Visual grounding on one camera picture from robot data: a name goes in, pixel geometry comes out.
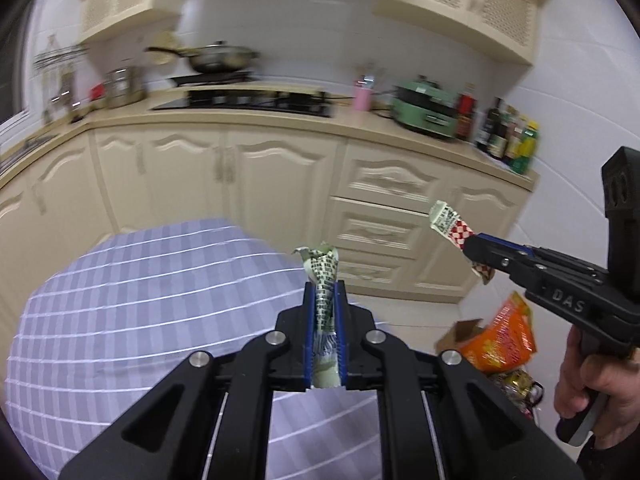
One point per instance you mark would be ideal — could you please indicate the pink utensil holder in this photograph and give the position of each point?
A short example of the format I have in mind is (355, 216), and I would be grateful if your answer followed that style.
(362, 97)

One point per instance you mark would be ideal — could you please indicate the yellow green plastic bottle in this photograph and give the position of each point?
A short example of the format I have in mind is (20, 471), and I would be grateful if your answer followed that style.
(527, 150)

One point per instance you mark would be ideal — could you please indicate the small red container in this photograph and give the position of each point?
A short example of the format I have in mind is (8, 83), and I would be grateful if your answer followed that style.
(98, 92)

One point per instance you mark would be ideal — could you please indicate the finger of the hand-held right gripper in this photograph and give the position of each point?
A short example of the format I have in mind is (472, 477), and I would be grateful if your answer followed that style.
(520, 246)
(500, 260)

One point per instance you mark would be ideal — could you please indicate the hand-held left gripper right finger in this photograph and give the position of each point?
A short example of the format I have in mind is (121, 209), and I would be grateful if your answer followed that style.
(341, 325)

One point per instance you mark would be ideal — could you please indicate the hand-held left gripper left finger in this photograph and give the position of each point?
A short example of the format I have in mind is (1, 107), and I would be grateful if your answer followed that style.
(309, 320)

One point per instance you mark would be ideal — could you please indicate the brown cardboard box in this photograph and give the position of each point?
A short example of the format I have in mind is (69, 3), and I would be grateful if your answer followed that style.
(460, 335)

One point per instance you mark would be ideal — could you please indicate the large orange snack bag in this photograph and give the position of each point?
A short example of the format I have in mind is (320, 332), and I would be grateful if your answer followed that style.
(505, 335)

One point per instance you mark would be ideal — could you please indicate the red label sauce bottle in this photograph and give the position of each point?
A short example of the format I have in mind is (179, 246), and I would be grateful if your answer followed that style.
(466, 115)

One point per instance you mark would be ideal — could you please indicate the cream kitchen base cabinet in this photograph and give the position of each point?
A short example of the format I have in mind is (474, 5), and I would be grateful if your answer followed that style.
(200, 180)

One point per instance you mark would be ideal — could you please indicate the steel frying pan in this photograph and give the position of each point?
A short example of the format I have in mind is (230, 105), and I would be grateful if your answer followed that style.
(220, 57)

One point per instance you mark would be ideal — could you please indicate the metal wall rack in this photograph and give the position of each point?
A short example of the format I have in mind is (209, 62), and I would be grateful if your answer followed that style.
(57, 75)

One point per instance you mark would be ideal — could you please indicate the table with purple checked cloth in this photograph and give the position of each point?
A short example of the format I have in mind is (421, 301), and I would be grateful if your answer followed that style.
(150, 285)

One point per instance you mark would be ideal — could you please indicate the dark glass bottle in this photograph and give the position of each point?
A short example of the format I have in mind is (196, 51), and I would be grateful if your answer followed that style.
(492, 130)

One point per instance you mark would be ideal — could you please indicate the black gas stove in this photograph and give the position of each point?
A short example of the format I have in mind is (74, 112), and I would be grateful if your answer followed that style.
(250, 100)

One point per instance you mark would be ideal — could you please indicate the red checked wrapper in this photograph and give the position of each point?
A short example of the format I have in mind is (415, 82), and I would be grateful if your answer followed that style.
(452, 230)

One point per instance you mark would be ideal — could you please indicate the steel canister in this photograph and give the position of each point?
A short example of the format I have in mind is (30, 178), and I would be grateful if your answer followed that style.
(125, 87)

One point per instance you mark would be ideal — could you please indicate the gold foil packet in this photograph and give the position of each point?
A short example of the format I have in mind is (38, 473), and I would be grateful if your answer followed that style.
(517, 390)

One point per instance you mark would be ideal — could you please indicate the green electric cooking pot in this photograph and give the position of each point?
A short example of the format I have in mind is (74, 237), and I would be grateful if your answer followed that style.
(425, 107)

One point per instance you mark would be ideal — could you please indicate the green patterned wrapper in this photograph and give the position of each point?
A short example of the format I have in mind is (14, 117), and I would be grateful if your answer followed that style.
(322, 270)

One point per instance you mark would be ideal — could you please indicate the brown glass bottle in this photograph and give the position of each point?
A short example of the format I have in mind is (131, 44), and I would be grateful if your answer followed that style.
(511, 137)

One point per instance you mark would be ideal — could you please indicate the person's right hand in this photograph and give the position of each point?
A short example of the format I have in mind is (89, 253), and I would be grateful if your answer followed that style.
(620, 390)

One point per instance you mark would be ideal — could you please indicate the cream cabinet drawer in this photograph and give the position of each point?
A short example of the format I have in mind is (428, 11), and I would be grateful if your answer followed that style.
(380, 227)
(395, 175)
(380, 272)

